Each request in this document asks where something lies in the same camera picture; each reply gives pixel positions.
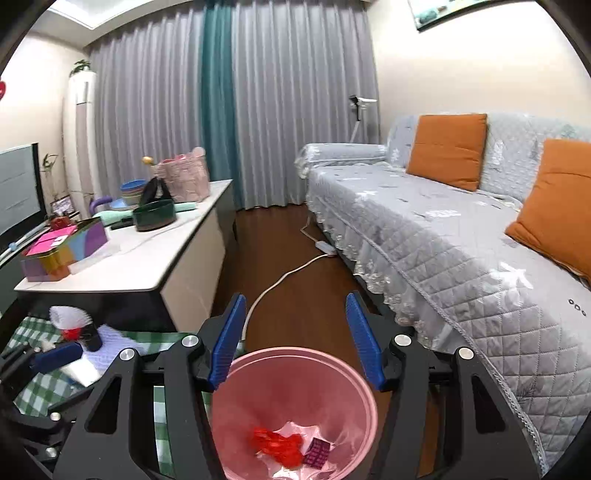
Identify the teal curtain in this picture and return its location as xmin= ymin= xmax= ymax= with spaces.
xmin=201 ymin=0 xmax=241 ymax=208

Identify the stack of colourful bowls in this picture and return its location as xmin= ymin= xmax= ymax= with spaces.
xmin=119 ymin=180 xmax=148 ymax=208

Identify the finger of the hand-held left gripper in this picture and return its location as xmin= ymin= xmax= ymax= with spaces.
xmin=9 ymin=399 xmax=90 ymax=462
xmin=0 ymin=340 xmax=85 ymax=383

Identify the green round tin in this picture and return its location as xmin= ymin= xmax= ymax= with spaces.
xmin=133 ymin=199 xmax=177 ymax=232

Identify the white crumpled tissue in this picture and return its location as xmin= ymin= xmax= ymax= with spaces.
xmin=256 ymin=420 xmax=326 ymax=480

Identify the mint green folded cloth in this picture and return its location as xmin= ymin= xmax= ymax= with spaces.
xmin=99 ymin=202 xmax=199 ymax=227

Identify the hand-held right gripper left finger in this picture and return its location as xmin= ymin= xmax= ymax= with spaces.
xmin=53 ymin=293 xmax=247 ymax=480

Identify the white paper piece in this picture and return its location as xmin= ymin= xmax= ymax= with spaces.
xmin=60 ymin=357 xmax=105 ymax=386

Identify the small black container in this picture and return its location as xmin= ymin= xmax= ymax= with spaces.
xmin=81 ymin=325 xmax=105 ymax=354

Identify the white rod with blue bead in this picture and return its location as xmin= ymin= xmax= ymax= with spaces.
xmin=0 ymin=226 xmax=47 ymax=259

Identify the framed wall picture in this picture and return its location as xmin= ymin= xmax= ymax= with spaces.
xmin=409 ymin=0 xmax=539 ymax=33

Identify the white pleated paper liner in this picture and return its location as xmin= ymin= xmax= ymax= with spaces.
xmin=48 ymin=305 xmax=90 ymax=330

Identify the white floor lamp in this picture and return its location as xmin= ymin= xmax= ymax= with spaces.
xmin=348 ymin=95 xmax=378 ymax=144

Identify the thin potted plant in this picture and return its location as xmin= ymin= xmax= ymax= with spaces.
xmin=39 ymin=154 xmax=61 ymax=204

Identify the pale lavender cloth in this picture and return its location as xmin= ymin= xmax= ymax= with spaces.
xmin=88 ymin=323 xmax=148 ymax=365

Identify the purple patterned packet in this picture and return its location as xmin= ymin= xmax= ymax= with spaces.
xmin=302 ymin=438 xmax=331 ymax=469

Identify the white top coffee table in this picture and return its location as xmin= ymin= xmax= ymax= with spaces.
xmin=14 ymin=179 xmax=238 ymax=333

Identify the white power cable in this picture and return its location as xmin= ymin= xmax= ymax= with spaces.
xmin=242 ymin=224 xmax=326 ymax=344

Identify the green checkered cloth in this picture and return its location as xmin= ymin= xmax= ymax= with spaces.
xmin=0 ymin=316 xmax=204 ymax=480

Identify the colourful tin box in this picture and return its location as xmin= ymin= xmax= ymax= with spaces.
xmin=21 ymin=217 xmax=109 ymax=282

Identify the pink flat box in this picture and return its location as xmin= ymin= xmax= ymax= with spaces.
xmin=24 ymin=227 xmax=78 ymax=257

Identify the grey curtain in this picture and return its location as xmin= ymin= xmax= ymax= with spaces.
xmin=88 ymin=14 xmax=206 ymax=208
xmin=231 ymin=0 xmax=382 ymax=210

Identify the sofa with grey quilted cover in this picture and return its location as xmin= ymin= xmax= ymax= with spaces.
xmin=295 ymin=113 xmax=591 ymax=476

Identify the white standing air conditioner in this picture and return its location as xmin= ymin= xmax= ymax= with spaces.
xmin=62 ymin=71 xmax=100 ymax=204

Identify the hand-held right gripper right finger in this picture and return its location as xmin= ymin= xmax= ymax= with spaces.
xmin=345 ymin=292 xmax=541 ymax=480

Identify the flat screen television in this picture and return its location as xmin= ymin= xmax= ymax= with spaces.
xmin=0 ymin=143 xmax=47 ymax=241

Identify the crumpled red plastic wrapper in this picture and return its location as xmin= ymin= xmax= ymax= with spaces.
xmin=252 ymin=427 xmax=305 ymax=467

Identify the orange cushion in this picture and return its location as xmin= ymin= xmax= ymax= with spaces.
xmin=505 ymin=138 xmax=591 ymax=278
xmin=406 ymin=113 xmax=489 ymax=192

